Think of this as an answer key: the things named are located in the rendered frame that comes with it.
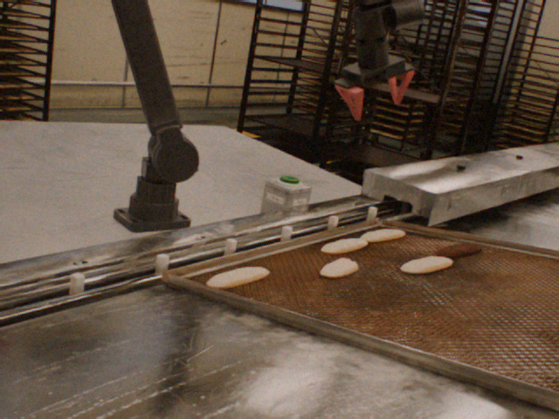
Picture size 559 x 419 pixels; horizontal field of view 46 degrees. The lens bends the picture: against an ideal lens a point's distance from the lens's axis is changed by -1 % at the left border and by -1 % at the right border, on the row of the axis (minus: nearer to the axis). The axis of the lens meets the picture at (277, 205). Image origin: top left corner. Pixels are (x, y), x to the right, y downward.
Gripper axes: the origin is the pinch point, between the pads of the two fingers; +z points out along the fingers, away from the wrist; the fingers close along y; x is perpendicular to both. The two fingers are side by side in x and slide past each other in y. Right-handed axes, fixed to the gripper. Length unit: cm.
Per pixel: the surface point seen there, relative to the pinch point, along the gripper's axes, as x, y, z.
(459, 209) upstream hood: 3.0, -17.7, 29.8
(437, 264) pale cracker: 41.9, 22.0, 3.4
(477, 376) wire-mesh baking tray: 69, 41, -10
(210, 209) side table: -11.5, 34.3, 13.4
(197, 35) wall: -531, -165, 130
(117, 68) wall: -498, -69, 127
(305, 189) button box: -3.1, 16.8, 12.7
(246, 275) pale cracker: 36, 47, -4
